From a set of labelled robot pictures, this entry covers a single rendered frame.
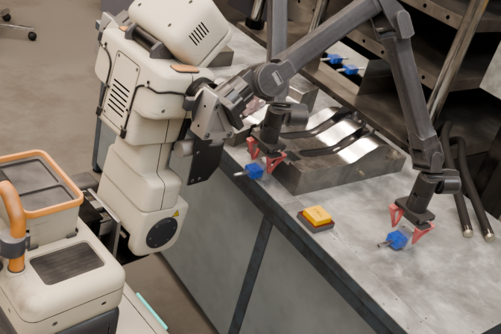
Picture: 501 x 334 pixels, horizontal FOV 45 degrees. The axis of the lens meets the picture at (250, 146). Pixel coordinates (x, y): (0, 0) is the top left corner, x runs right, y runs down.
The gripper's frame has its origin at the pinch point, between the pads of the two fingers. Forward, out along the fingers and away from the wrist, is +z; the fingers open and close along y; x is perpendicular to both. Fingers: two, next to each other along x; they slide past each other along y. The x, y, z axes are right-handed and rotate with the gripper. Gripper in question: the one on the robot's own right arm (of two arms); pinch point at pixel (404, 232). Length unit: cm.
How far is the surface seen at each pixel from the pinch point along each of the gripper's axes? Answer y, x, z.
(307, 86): 75, -23, -7
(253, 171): 39.6, 26.2, -0.1
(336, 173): 29.3, 0.9, -1.5
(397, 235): 0.3, 2.3, 0.3
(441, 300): -20.8, 5.6, 4.6
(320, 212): 16.6, 18.2, 0.5
